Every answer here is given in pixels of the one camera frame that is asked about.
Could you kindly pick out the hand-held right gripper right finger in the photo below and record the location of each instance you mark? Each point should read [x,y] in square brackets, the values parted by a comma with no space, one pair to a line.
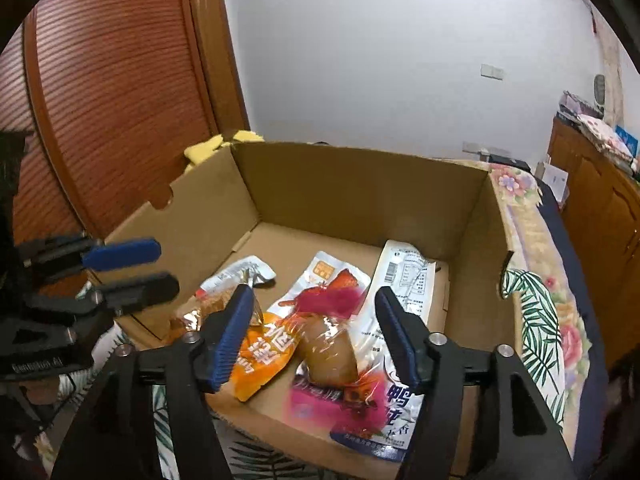
[397,340]

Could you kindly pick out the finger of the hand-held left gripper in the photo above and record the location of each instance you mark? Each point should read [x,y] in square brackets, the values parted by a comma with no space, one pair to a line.
[122,252]
[145,287]

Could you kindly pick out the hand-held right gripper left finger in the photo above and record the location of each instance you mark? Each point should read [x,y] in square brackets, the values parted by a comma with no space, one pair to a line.
[230,340]

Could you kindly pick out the orange snack packet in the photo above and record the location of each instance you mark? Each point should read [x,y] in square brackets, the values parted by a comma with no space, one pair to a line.
[265,360]

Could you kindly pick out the white crinkled snack packet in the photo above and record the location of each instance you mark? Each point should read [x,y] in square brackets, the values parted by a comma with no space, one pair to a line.
[235,275]

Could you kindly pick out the pink snack packet brown filling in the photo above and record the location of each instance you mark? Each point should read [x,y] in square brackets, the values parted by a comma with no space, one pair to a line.
[330,355]

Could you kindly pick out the white pouch blue print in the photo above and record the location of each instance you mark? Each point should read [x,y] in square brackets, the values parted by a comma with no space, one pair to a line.
[400,410]

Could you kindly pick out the white packet red contents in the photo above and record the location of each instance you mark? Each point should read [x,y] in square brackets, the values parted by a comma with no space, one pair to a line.
[325,272]

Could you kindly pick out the brown cardboard box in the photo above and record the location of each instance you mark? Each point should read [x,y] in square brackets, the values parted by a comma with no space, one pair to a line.
[350,195]

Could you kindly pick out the yellow plush toy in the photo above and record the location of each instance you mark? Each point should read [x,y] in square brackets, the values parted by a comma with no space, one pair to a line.
[200,150]

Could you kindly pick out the leaf print blanket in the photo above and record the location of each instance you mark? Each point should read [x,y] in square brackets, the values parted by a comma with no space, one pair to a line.
[537,320]

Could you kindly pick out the wooden slatted wardrobe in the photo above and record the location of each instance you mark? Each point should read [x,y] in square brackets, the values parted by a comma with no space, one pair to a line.
[125,85]

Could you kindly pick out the floral quilt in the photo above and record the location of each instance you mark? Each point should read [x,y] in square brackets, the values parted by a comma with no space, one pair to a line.
[525,220]

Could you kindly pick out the white paper box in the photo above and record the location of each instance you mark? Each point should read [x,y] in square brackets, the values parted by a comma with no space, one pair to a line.
[555,180]

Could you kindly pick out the wooden cabinet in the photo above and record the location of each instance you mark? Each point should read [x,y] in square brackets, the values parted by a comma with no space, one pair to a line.
[600,210]

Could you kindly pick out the purple folded cloth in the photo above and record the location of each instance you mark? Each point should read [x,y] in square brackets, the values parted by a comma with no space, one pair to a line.
[575,105]

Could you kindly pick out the blue packet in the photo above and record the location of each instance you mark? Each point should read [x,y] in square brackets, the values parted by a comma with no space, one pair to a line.
[626,137]

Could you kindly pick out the small white fan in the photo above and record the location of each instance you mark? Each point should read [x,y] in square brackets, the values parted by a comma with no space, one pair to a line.
[599,87]

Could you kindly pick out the beige hanging curtain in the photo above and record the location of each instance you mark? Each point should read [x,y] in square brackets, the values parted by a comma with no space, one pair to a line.
[612,60]

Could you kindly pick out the white wall switch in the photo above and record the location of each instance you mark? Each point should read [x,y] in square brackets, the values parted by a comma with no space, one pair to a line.
[492,71]

